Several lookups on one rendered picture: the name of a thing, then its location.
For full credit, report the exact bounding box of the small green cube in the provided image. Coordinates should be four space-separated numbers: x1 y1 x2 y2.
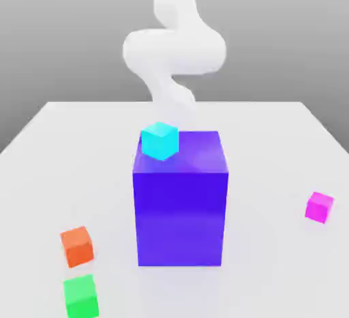
63 274 100 318

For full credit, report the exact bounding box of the small magenta cube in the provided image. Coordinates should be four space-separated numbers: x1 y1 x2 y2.
304 191 335 225

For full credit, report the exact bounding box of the small cyan cube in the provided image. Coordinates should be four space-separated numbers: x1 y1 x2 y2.
140 121 180 161

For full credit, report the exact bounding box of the large purple box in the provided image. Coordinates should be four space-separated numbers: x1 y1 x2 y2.
132 130 229 268

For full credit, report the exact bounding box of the small orange cube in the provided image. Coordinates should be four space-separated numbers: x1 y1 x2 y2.
59 225 95 269

